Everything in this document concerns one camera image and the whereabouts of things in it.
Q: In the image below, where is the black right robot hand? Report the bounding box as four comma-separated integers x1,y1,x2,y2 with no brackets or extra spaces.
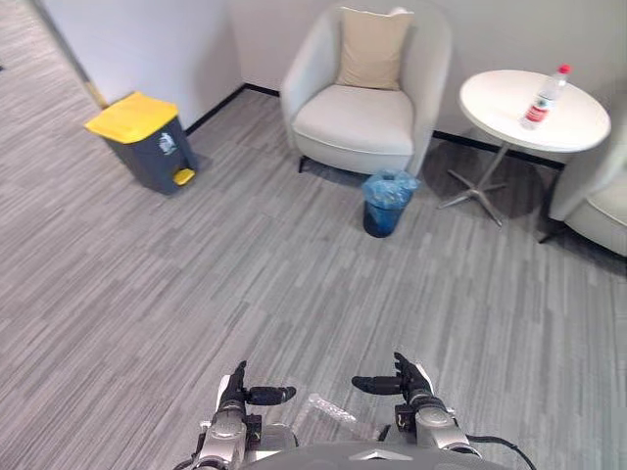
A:
351,352,436,406

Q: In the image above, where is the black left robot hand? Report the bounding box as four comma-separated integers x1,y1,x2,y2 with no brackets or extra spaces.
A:
217,360,298,411

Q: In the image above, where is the clear empty plastic bottle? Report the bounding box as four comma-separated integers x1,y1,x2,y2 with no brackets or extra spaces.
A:
295,393,358,432

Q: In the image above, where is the grey robot torso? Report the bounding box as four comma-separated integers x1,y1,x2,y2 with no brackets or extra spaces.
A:
242,422,486,470

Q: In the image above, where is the small bin with blue bag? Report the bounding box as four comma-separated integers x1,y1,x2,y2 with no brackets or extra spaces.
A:
361,168,421,240

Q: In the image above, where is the grey bin with yellow lid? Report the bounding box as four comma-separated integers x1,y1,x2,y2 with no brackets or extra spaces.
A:
83,90,199,197

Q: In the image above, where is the white armchair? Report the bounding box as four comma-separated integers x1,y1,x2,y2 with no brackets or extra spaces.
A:
280,0,453,177
538,105,627,259

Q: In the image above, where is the round white side table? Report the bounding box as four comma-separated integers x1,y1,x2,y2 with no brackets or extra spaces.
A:
437,69,612,227

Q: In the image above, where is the plastic water bottle red cap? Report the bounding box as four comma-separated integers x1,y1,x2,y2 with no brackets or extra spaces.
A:
519,63,573,131

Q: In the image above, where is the beige cushion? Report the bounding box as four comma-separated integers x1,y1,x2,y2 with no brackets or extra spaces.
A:
335,6,415,92

